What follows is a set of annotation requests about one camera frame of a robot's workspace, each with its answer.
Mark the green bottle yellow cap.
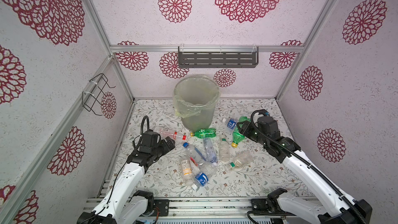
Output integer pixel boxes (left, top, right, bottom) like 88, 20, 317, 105
231, 116, 249, 148
190, 128, 217, 139

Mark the bottle with yellow label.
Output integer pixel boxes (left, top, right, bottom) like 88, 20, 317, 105
180, 155, 193, 187

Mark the clear bottle green cap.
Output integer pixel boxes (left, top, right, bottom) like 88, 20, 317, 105
224, 151, 254, 172

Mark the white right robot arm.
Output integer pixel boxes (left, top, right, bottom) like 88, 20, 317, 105
235, 110, 373, 224

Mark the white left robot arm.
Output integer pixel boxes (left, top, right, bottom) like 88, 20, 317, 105
77, 130, 176, 224

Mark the grey bin with liner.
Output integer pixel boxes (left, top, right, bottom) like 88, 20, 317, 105
173, 75, 221, 132

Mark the clear bottle red cap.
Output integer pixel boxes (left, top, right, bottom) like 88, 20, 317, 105
154, 127, 187, 142

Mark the clear bottle blue label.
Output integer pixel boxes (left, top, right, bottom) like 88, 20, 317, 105
222, 118, 237, 132

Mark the clear bottle blue cap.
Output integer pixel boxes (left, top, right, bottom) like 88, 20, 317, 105
183, 142, 206, 168

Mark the clear bottle white cap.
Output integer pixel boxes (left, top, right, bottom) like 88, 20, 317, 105
219, 134, 230, 162

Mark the clear crushed water bottle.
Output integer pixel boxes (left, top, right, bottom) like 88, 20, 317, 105
203, 138, 218, 166

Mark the bottle blue label white cap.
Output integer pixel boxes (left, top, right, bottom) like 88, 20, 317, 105
191, 162, 217, 190

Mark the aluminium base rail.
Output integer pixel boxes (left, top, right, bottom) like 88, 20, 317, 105
86, 196, 312, 224

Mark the black wire wall rack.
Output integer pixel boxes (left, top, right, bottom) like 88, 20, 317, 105
81, 73, 116, 116

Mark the grey slotted wall shelf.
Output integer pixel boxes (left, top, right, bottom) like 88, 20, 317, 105
177, 47, 259, 68

